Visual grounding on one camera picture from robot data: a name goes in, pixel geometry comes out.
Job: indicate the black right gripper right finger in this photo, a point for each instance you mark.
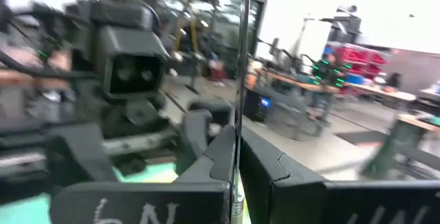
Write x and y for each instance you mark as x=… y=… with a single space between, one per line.
x=292 y=196

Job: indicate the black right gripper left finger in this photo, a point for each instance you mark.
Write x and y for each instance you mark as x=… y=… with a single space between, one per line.
x=199 y=200

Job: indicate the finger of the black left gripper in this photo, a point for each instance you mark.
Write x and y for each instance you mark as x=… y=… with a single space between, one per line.
x=196 y=138
x=79 y=155

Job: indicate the all-silver table knife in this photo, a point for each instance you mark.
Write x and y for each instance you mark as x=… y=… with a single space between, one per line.
x=242 y=62

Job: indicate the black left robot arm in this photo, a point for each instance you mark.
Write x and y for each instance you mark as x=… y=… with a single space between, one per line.
x=113 y=12

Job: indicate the black computer tower blue light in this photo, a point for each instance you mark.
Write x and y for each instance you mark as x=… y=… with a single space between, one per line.
x=256 y=109

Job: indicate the red storage bins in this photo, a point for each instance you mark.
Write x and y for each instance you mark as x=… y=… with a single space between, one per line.
x=357 y=57

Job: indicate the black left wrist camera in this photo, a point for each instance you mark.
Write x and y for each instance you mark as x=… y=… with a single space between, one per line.
x=134 y=73

